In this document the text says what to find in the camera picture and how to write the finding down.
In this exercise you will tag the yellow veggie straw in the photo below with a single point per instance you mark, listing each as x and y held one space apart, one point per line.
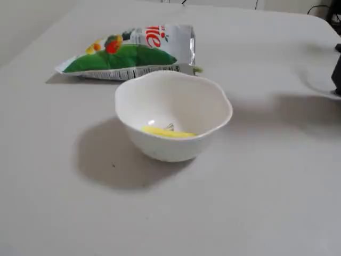
170 132

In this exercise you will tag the white ceramic bowl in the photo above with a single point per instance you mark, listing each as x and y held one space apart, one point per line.
173 149

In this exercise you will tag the olive green veggie straw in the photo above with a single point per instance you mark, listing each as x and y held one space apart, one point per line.
198 70

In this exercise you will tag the green white veggie straw packet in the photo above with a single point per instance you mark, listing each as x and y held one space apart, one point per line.
120 57

